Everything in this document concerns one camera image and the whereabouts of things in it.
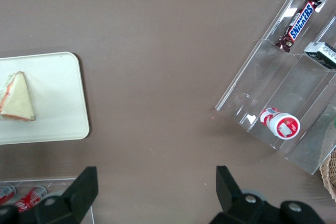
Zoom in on small light wicker basket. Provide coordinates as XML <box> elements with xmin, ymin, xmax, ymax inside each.
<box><xmin>319</xmin><ymin>149</ymin><xmax>336</xmax><ymax>204</ymax></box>

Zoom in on cream plastic tray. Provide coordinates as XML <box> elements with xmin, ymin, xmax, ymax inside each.
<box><xmin>0</xmin><ymin>51</ymin><xmax>90</xmax><ymax>145</ymax></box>

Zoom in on Snickers chocolate bar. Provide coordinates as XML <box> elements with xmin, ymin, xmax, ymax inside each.
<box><xmin>275</xmin><ymin>0</ymin><xmax>322</xmax><ymax>53</ymax></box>

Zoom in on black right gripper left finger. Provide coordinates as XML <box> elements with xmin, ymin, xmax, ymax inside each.
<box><xmin>19</xmin><ymin>166</ymin><xmax>99</xmax><ymax>224</ymax></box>

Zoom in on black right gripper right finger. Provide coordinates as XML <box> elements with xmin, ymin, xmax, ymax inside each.
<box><xmin>209</xmin><ymin>165</ymin><xmax>279</xmax><ymax>224</ymax></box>

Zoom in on clear acrylic stepped display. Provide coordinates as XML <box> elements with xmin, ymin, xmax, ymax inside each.
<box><xmin>214</xmin><ymin>0</ymin><xmax>336</xmax><ymax>176</ymax></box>

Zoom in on triangular sandwich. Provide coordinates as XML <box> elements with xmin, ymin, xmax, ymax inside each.
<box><xmin>0</xmin><ymin>71</ymin><xmax>36</xmax><ymax>122</ymax></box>

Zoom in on red cola bottle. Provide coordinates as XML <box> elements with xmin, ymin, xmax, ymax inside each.
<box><xmin>14</xmin><ymin>186</ymin><xmax>48</xmax><ymax>213</ymax></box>
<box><xmin>0</xmin><ymin>183</ymin><xmax>17</xmax><ymax>206</ymax></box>

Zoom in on clear acrylic bottle rack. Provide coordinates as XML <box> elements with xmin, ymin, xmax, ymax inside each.
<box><xmin>0</xmin><ymin>178</ymin><xmax>96</xmax><ymax>224</ymax></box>

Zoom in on black white snack box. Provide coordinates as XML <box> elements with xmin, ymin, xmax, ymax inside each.
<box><xmin>303</xmin><ymin>41</ymin><xmax>336</xmax><ymax>70</ymax></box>

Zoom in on white red yogurt bottle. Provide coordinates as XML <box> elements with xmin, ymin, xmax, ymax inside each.
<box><xmin>259</xmin><ymin>106</ymin><xmax>301</xmax><ymax>140</ymax></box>

